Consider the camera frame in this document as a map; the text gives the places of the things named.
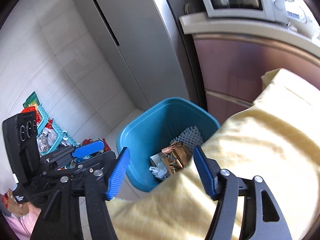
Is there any brown cardboard piece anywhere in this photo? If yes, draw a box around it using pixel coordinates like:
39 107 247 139
0 189 28 218

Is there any person's left forearm pink sleeve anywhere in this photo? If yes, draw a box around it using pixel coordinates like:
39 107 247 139
4 202 42 240

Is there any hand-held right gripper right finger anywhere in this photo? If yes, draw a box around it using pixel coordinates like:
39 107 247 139
193 145 293 240

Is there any yellow tablecloth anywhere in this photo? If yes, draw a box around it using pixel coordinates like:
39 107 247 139
105 67 320 240

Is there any blue plastic trash bin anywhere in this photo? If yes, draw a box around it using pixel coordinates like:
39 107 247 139
116 97 222 193

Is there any kitchen counter with cabinets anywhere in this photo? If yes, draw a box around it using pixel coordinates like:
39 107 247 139
179 12 320 110

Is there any grey refrigerator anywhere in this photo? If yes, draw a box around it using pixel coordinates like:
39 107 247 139
70 0 198 113

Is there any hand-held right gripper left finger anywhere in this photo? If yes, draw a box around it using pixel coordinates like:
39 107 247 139
30 147 131 240

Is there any white foam fruit net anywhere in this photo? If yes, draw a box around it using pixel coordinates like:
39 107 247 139
171 126 204 150

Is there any red plastic bag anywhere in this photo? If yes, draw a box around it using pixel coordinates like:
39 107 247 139
82 137 111 159

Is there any white tissue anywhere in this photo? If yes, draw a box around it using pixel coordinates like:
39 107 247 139
149 162 168 179

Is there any gold foil wrapper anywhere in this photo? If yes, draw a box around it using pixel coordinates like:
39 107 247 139
161 142 193 175

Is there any teal plastic basket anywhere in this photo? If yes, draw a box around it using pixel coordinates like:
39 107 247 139
22 91 82 155

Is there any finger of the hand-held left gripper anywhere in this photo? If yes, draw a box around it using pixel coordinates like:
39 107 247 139
71 141 104 159

